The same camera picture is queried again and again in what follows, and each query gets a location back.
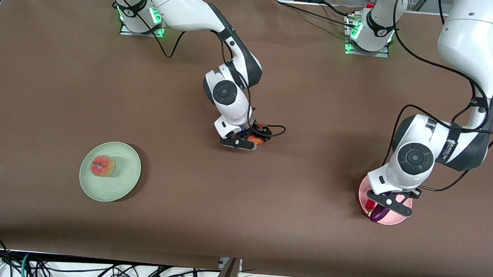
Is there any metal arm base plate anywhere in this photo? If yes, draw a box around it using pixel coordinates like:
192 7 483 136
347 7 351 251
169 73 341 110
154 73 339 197
344 13 392 58
119 0 167 38

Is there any grey metal beam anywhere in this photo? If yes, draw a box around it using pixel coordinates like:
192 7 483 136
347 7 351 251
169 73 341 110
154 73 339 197
209 256 243 277

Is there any green round plate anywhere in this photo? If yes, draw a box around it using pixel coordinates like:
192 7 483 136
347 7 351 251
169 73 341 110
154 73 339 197
78 139 143 204

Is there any pink round plate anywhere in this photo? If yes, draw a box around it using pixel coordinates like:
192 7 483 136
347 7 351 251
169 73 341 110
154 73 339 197
356 173 415 227

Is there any purple eggplant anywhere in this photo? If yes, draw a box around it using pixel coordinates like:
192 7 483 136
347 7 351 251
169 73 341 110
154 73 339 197
369 204 390 224

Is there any black table cable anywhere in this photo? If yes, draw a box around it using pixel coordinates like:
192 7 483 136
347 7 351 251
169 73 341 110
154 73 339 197
276 1 358 28
322 1 360 19

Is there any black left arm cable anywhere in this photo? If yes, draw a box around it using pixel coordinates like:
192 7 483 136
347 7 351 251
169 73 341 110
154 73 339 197
379 0 493 196

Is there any brown table cover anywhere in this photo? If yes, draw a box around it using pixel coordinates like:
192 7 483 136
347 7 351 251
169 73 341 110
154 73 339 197
0 0 493 277

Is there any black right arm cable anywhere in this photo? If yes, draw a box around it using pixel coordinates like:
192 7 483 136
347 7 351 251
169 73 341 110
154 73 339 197
102 0 294 140

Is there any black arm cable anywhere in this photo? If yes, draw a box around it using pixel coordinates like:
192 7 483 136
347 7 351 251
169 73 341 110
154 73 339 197
379 0 493 196
102 0 294 140

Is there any yellow pink peach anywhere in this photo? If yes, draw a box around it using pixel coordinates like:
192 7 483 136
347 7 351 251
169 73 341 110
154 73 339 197
90 154 117 178

